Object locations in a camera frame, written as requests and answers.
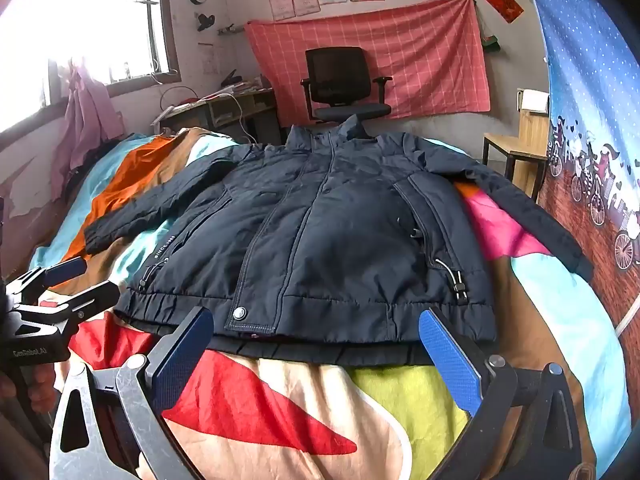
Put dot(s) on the white paper sheet on wall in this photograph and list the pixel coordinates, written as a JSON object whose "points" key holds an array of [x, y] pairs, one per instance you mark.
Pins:
{"points": [[208, 59]]}

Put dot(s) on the multicoloured patchwork blanket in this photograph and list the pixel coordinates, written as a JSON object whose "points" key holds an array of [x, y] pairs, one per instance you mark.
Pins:
{"points": [[300, 410]]}

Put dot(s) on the green and red wall ornament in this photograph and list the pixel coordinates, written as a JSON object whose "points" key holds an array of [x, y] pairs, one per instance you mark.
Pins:
{"points": [[491, 44]]}

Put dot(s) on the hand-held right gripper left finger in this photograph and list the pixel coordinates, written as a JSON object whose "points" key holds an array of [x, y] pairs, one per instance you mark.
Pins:
{"points": [[182, 355]]}

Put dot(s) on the blue printed bicycle curtain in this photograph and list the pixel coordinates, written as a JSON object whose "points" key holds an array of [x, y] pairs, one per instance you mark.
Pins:
{"points": [[590, 85]]}

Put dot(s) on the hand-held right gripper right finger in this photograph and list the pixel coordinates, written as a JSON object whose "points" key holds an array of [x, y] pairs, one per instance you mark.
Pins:
{"points": [[447, 360]]}

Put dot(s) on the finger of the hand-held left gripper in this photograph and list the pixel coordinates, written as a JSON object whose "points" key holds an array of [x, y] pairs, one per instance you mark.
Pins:
{"points": [[65, 270], [85, 300]]}

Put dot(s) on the window with dark frame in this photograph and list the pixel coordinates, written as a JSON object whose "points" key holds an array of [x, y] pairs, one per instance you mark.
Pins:
{"points": [[100, 20]]}

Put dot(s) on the person's left hand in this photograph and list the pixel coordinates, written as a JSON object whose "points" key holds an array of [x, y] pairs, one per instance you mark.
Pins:
{"points": [[37, 385]]}

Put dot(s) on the wooden desk with shelves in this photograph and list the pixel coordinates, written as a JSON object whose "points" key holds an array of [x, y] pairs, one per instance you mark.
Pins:
{"points": [[240, 105]]}

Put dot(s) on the wooden chair with metal legs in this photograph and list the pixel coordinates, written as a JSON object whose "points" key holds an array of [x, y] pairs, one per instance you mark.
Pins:
{"points": [[532, 130]]}

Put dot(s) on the red paper wall decoration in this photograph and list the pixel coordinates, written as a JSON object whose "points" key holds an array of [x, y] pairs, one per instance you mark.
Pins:
{"points": [[504, 4]]}

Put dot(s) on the pink checked wall cloth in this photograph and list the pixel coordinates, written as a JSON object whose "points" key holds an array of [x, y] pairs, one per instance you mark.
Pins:
{"points": [[425, 60]]}

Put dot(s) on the black wall hook ornament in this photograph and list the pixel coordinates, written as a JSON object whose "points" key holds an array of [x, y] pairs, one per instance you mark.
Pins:
{"points": [[206, 22]]}

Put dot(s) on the dark navy padded jacket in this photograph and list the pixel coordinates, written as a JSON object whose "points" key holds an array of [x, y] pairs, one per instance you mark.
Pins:
{"points": [[340, 220]]}

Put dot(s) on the black office chair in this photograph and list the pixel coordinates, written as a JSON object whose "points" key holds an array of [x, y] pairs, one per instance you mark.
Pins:
{"points": [[335, 75]]}

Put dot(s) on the black desk stapler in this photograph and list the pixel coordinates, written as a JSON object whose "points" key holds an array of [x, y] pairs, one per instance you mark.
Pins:
{"points": [[229, 78]]}

